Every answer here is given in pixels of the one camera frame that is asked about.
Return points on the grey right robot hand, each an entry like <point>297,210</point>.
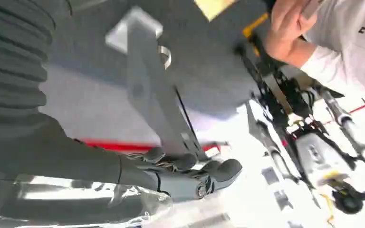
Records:
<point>75,163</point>

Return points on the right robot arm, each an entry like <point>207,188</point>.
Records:
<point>12,63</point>

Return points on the red barrier belt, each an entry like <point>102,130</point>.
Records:
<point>119,146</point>

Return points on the grey kiosk stand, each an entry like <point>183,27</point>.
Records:
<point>151,88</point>

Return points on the yellow flat sheet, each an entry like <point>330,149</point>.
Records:
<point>212,8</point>

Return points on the black standing robot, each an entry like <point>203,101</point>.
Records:
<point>314,157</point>

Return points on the person's left hand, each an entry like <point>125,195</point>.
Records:
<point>284,22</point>

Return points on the person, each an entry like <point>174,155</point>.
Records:
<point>343,37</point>

